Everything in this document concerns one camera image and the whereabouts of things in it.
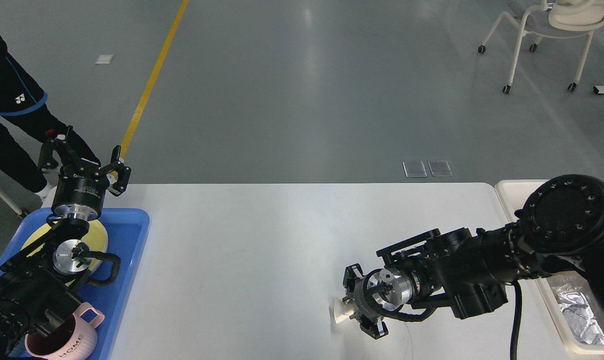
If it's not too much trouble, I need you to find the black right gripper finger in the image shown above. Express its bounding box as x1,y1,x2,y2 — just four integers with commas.
342,264,365,306
349,311,389,340

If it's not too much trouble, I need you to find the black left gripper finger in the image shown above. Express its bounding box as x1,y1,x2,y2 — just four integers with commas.
37,125,85,181
94,145,132,197

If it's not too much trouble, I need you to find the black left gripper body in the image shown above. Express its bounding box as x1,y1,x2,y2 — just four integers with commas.
51,167,108,222

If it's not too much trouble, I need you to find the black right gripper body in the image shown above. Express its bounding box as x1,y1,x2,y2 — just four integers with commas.
353,272,384,321

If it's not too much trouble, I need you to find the white paper cup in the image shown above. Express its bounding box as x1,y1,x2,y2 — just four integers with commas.
329,296,358,324

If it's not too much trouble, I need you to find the yellow plastic plate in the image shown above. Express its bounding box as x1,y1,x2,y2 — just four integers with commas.
21,220,109,288

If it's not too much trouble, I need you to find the pink HOME mug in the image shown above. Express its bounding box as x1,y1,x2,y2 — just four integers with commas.
24,302,105,360

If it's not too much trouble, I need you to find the silver foil bag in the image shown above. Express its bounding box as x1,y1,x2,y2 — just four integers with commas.
550,284,604,346

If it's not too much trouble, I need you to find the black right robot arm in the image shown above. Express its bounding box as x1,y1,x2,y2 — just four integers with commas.
341,174,604,360

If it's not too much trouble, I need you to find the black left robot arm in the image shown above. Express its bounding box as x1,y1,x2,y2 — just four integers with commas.
0,126,132,360

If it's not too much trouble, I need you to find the blue plastic tray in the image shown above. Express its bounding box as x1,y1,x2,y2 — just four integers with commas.
0,208,150,360

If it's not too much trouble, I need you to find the person in black jacket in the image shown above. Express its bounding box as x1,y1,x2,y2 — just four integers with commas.
0,10,100,201

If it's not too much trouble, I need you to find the white chair leg left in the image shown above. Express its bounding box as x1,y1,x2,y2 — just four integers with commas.
0,189,30,219

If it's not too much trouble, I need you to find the white floor marker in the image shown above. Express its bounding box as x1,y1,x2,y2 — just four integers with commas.
94,54,115,65

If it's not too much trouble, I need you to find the clear floor plate left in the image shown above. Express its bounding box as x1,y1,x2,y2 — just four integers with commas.
402,161,428,179

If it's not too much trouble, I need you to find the clear floor plate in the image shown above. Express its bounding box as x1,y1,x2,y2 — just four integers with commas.
402,161,428,179
428,160,453,177

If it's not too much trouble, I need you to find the clear floor plate right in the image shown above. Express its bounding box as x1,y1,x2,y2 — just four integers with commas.
428,160,453,177

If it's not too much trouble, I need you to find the beige plastic bin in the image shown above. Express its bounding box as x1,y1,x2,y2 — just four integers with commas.
495,180,604,357

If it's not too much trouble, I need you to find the white office chair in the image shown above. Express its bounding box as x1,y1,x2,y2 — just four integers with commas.
477,0,604,94

